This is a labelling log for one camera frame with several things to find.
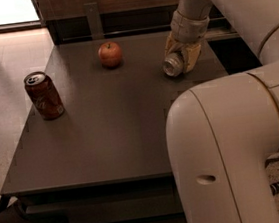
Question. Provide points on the red cola can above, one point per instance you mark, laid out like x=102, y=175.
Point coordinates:
x=43, y=94

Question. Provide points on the upper grey drawer front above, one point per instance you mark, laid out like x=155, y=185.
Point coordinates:
x=115, y=208

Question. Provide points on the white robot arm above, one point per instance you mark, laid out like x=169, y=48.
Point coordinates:
x=220, y=133

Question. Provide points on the red apple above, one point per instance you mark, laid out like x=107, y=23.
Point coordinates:
x=110, y=54

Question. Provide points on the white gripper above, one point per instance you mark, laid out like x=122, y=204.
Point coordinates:
x=187, y=27

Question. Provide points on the silver 7up can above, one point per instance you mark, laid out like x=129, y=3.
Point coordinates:
x=173, y=64

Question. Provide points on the left metal wall bracket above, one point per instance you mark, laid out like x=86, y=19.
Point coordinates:
x=94, y=20

